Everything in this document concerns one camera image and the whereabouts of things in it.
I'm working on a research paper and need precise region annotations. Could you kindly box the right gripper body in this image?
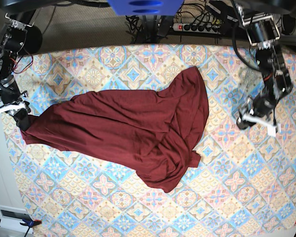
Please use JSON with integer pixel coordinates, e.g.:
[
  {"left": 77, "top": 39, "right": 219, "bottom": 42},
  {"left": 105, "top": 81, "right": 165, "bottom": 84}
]
[{"left": 0, "top": 79, "right": 27, "bottom": 111}]

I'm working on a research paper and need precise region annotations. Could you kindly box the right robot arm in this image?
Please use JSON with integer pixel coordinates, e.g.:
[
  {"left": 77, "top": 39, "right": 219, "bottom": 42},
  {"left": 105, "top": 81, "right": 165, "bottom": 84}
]
[{"left": 0, "top": 0, "right": 42, "bottom": 131}]

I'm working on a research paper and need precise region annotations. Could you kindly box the white power strip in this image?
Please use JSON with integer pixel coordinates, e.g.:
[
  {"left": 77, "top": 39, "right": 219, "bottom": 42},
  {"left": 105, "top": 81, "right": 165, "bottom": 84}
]
[{"left": 172, "top": 23, "right": 219, "bottom": 34}]

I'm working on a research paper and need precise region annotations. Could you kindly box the patterned tablecloth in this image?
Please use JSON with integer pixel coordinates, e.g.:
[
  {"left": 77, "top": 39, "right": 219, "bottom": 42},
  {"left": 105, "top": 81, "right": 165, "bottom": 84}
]
[{"left": 2, "top": 45, "right": 296, "bottom": 237}]

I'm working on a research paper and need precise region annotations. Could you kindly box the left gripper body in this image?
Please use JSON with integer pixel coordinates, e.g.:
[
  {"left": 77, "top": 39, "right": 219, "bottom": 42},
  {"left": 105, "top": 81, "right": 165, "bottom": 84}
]
[{"left": 238, "top": 94, "right": 277, "bottom": 126}]

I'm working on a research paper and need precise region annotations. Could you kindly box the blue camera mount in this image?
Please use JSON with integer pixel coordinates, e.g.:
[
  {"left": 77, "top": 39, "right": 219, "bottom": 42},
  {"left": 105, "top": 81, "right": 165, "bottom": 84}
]
[{"left": 108, "top": 0, "right": 184, "bottom": 16}]

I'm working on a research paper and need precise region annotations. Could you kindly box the black round stool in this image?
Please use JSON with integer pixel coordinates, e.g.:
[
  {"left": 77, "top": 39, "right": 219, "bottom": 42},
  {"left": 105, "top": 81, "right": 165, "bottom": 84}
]
[{"left": 24, "top": 26, "right": 42, "bottom": 54}]

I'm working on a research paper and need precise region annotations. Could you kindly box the maroon t-shirt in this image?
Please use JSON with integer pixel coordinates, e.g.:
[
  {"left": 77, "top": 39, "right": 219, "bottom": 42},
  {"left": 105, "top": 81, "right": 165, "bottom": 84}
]
[{"left": 22, "top": 67, "right": 209, "bottom": 193}]

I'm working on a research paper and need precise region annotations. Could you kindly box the left table clamp lower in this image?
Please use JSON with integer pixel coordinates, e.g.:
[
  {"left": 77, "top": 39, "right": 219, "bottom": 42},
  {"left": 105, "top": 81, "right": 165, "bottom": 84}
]
[{"left": 0, "top": 218, "right": 42, "bottom": 237}]

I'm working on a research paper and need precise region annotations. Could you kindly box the white wall vent panel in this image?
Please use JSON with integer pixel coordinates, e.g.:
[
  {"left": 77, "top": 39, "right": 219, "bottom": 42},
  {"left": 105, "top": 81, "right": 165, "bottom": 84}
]
[{"left": 0, "top": 205, "right": 31, "bottom": 234}]

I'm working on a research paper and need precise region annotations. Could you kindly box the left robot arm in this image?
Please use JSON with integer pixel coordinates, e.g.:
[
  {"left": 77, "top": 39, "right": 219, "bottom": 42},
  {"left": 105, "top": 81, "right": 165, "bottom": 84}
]
[{"left": 231, "top": 0, "right": 296, "bottom": 130}]

